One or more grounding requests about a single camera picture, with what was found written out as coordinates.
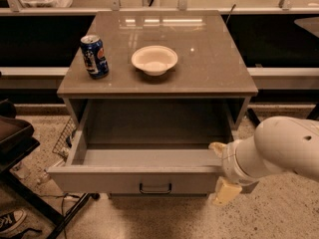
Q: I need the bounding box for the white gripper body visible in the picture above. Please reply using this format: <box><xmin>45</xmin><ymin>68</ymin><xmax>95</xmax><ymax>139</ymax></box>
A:
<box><xmin>222</xmin><ymin>139</ymin><xmax>259</xmax><ymax>185</ymax></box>

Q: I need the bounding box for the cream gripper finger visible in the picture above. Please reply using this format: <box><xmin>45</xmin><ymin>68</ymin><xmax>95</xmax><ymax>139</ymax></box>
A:
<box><xmin>212</xmin><ymin>176</ymin><xmax>242</xmax><ymax>206</ymax></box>
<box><xmin>208</xmin><ymin>142</ymin><xmax>226</xmax><ymax>158</ymax></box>

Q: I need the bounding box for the grey top drawer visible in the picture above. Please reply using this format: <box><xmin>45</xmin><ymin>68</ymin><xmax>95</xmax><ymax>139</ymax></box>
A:
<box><xmin>49</xmin><ymin>99</ymin><xmax>235</xmax><ymax>196</ymax></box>

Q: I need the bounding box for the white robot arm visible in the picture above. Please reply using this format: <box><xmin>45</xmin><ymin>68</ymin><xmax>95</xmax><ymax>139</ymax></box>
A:
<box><xmin>209</xmin><ymin>117</ymin><xmax>319</xmax><ymax>206</ymax></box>

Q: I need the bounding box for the grey drawer cabinet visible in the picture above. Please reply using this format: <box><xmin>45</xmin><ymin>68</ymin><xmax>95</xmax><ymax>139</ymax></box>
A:
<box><xmin>49</xmin><ymin>11</ymin><xmax>257</xmax><ymax>197</ymax></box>

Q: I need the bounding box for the black stand base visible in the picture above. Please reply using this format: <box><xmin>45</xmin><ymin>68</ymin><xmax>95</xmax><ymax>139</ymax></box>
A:
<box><xmin>246</xmin><ymin>105</ymin><xmax>319</xmax><ymax>126</ymax></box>

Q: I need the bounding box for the white paper bowl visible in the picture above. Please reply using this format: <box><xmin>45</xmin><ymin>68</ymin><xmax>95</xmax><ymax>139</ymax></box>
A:
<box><xmin>131</xmin><ymin>46</ymin><xmax>178</xmax><ymax>76</ymax></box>

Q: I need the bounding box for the blue pepsi can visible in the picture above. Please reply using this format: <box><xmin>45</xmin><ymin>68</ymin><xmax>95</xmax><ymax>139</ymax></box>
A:
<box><xmin>80</xmin><ymin>35</ymin><xmax>109</xmax><ymax>79</ymax></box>

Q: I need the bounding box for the clear plastic bottle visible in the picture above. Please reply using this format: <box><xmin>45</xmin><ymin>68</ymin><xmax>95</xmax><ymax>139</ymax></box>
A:
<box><xmin>37</xmin><ymin>159</ymin><xmax>65</xmax><ymax>185</ymax></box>

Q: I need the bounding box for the black sneaker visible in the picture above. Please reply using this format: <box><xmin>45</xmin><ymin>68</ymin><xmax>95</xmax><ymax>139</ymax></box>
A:
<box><xmin>0</xmin><ymin>209</ymin><xmax>26</xmax><ymax>235</ymax></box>

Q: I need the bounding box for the wire mesh basket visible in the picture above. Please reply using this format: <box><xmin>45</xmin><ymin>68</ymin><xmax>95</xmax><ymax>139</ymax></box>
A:
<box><xmin>52</xmin><ymin>119</ymin><xmax>76</xmax><ymax>159</ymax></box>

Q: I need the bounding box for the black floor cable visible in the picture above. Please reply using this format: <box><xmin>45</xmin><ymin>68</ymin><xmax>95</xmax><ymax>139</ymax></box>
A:
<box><xmin>38</xmin><ymin>192</ymin><xmax>88</xmax><ymax>239</ymax></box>

